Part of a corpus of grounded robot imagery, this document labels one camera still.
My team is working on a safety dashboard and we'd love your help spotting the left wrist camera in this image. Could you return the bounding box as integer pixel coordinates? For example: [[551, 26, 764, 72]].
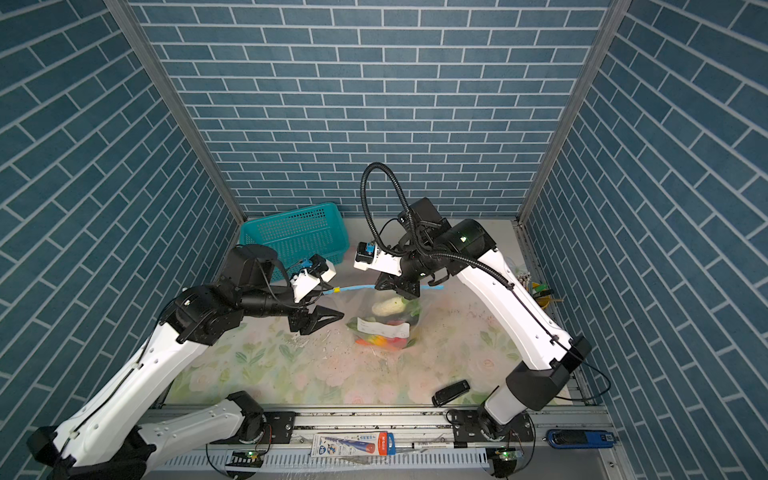
[[289, 254, 336, 304]]

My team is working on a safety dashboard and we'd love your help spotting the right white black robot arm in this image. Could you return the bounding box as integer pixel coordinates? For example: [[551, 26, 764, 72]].
[[354, 198, 592, 440]]

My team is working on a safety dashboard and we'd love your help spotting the black remote control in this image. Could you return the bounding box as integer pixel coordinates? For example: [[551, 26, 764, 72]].
[[431, 380, 470, 407]]

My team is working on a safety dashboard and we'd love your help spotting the red white blue package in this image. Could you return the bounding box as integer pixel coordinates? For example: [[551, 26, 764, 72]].
[[310, 431, 397, 459]]

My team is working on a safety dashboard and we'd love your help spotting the clear zip top bag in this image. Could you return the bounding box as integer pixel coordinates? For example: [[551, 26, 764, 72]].
[[323, 285, 444, 351]]

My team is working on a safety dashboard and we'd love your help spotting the aluminium mounting rail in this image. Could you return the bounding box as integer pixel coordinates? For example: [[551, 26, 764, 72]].
[[155, 406, 635, 479]]

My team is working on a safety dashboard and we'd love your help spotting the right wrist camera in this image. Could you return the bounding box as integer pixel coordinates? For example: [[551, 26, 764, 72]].
[[354, 242, 402, 276]]

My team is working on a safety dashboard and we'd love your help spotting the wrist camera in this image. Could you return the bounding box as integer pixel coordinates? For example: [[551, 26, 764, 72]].
[[289, 254, 336, 304], [354, 242, 402, 276]]

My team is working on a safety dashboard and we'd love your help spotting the teal plastic basket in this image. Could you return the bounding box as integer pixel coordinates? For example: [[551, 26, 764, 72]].
[[239, 203, 350, 273]]

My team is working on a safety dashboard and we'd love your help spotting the yellow pencil cup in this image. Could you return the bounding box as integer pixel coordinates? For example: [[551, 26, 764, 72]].
[[530, 282, 554, 309]]

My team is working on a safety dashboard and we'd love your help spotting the blue black handheld tool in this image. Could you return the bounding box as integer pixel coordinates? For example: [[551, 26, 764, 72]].
[[546, 429, 616, 449]]

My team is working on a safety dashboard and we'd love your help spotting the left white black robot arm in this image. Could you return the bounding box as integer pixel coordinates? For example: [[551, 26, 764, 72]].
[[27, 244, 343, 479]]

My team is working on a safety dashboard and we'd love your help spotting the white green toy radish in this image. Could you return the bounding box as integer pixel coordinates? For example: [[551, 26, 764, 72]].
[[371, 297, 409, 317]]

